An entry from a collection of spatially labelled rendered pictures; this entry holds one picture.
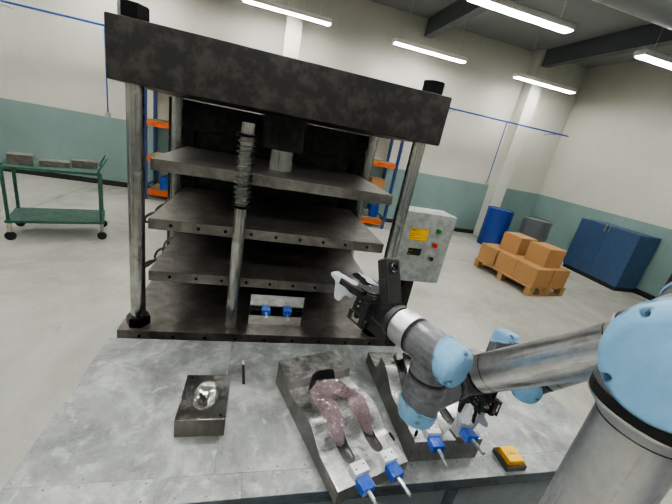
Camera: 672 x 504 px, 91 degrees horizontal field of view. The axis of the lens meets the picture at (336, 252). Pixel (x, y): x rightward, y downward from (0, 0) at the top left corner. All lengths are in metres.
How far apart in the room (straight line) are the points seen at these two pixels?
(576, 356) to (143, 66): 1.46
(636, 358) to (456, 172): 8.43
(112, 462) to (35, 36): 7.76
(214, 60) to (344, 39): 6.45
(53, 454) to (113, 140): 7.05
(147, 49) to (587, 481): 1.53
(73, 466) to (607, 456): 1.20
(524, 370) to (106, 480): 1.07
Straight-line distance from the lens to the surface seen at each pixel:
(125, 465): 1.25
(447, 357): 0.60
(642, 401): 0.45
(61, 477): 1.28
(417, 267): 1.92
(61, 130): 8.33
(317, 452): 1.19
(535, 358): 0.66
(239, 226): 1.53
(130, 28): 1.50
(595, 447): 0.52
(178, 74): 1.45
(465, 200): 9.09
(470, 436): 1.30
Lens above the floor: 1.77
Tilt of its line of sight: 19 degrees down
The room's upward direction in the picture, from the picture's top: 11 degrees clockwise
